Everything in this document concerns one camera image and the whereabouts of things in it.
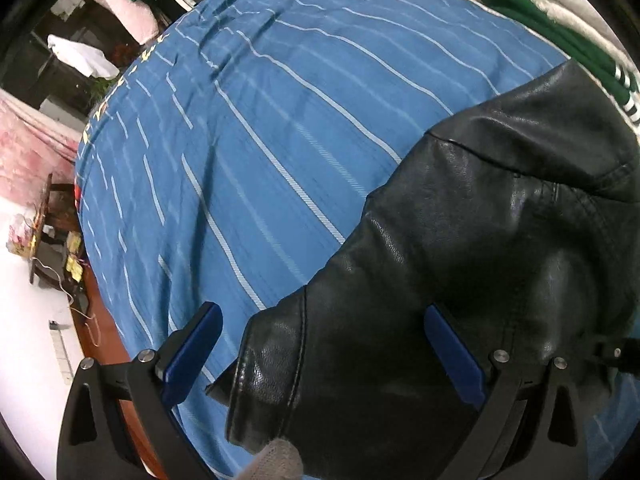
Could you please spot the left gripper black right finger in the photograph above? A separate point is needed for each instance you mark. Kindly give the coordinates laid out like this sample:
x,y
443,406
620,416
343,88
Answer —
x,y
530,422

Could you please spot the green folded garment white stripes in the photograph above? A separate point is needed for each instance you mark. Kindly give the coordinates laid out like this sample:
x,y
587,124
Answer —
x,y
617,80

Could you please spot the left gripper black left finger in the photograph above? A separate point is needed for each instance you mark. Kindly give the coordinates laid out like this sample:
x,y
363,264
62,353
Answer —
x,y
95,442

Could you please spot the blue striped bed cover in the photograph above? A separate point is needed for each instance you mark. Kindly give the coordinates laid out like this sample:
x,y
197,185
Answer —
x,y
234,158

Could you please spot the wooden bedside clutter stand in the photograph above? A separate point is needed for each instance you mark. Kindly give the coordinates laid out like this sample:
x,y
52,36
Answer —
x,y
47,237

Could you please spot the grey gloved hand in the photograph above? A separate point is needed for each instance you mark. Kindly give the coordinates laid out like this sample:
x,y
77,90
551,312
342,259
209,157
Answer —
x,y
278,460

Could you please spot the black leather jacket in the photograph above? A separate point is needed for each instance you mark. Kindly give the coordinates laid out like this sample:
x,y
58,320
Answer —
x,y
518,219

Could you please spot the white cloth on shelf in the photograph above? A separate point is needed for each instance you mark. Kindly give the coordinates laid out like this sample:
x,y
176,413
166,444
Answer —
x,y
87,60

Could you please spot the pink fabric cover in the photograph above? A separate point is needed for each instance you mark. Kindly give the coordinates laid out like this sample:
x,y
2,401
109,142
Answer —
x,y
33,147

